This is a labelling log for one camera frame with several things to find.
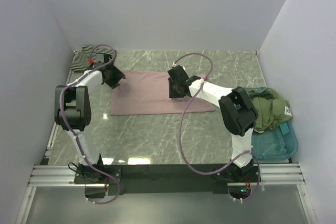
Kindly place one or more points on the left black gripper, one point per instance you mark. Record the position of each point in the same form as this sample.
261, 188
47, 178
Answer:
118, 75

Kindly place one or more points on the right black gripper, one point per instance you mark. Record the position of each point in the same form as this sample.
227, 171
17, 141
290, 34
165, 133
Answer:
171, 94

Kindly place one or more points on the pink tank top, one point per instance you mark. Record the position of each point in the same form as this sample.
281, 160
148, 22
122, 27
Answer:
145, 93

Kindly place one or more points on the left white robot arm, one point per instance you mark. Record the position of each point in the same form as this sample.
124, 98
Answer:
73, 113

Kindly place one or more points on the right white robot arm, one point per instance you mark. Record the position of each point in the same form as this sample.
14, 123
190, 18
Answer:
238, 113

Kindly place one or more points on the striped folded tank top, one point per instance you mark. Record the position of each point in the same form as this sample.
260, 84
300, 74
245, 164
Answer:
82, 57

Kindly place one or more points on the green tank top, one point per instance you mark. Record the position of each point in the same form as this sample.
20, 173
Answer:
272, 108

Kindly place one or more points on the black base beam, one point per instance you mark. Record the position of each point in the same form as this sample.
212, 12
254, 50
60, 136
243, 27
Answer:
149, 179

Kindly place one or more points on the teal plastic bin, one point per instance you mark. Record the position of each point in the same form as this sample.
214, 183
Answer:
277, 145

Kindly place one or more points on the aluminium rail frame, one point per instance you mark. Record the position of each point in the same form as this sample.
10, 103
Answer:
152, 139

